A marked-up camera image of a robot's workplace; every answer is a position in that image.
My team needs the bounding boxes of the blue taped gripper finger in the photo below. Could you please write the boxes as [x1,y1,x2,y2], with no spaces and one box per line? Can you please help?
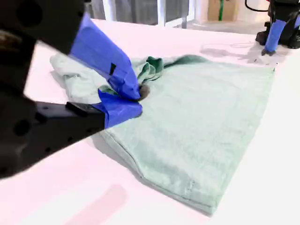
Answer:
[261,19,286,56]

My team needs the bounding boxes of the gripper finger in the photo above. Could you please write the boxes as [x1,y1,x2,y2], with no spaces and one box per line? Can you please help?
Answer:
[0,0,151,102]
[0,90,143,180]

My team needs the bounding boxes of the pale green T-shirt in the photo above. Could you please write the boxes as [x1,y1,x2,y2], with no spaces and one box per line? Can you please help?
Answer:
[49,55,276,216]

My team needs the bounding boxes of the brown cardboard box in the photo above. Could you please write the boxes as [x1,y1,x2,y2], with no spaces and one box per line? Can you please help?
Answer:
[207,0,240,21]

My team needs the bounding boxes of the red and black cable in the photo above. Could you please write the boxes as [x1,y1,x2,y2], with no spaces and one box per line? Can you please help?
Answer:
[244,0,270,12]

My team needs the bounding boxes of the green strap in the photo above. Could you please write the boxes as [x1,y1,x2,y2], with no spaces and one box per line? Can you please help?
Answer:
[217,0,225,21]

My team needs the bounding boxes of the white metal frame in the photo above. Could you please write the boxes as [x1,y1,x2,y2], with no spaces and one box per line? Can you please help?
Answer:
[103,0,196,29]

